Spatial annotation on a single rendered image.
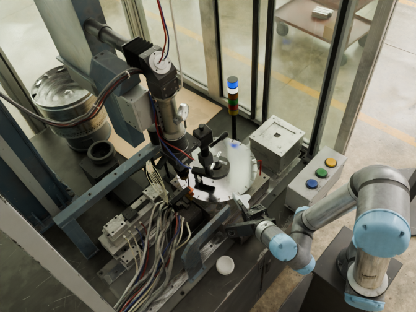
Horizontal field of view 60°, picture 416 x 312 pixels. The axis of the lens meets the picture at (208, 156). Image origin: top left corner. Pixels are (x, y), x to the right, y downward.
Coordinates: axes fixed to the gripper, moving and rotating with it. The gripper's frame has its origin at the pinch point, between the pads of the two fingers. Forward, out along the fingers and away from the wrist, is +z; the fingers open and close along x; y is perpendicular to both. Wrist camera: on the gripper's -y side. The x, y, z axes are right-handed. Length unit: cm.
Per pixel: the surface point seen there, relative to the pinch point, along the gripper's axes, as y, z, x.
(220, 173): 0.0, 7.7, 13.6
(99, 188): -45, 11, 25
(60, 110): -50, 47, 52
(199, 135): -7.8, -10.0, 36.8
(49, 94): -54, 64, 59
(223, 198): -3.8, -0.4, 7.1
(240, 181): 5.8, 2.8, 9.4
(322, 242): 61, 48, -73
